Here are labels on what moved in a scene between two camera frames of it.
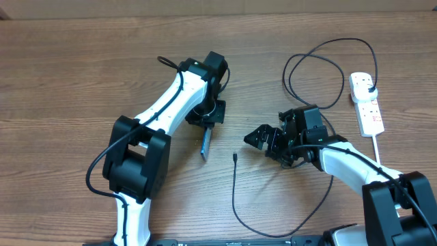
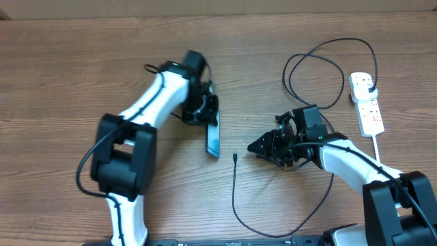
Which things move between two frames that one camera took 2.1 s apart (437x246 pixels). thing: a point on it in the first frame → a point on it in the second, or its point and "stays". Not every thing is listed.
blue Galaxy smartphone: (205, 143) → (213, 137)
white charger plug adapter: (364, 93) stays
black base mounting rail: (295, 240) stays
